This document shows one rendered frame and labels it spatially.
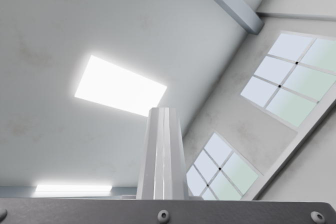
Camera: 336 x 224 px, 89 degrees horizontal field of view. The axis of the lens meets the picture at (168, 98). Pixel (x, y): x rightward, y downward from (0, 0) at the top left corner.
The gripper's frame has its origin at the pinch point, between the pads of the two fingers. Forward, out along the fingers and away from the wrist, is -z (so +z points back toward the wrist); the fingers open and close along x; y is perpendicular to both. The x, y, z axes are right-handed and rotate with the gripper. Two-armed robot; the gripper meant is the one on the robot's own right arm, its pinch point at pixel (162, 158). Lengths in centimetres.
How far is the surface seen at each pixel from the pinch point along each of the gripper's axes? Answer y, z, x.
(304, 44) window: 58, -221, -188
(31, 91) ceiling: 118, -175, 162
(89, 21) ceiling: 41, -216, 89
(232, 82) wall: 142, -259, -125
